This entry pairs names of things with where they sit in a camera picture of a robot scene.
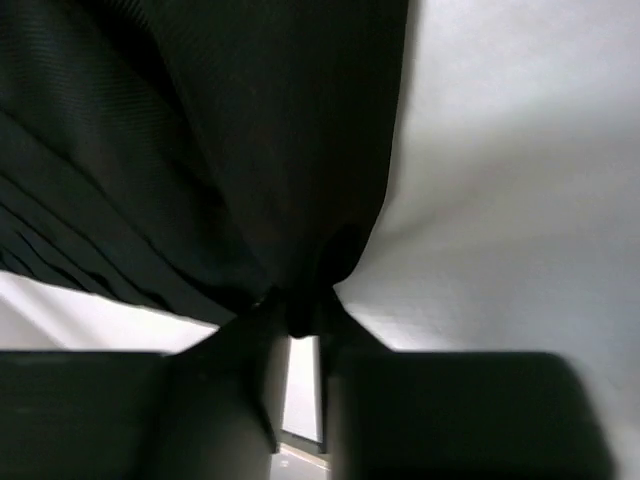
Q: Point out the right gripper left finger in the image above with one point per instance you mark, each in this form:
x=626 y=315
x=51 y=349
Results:
x=212 y=411

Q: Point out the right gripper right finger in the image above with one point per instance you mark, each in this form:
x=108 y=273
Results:
x=389 y=414

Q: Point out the black pleated skirt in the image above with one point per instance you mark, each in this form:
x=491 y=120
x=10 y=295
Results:
x=197 y=157

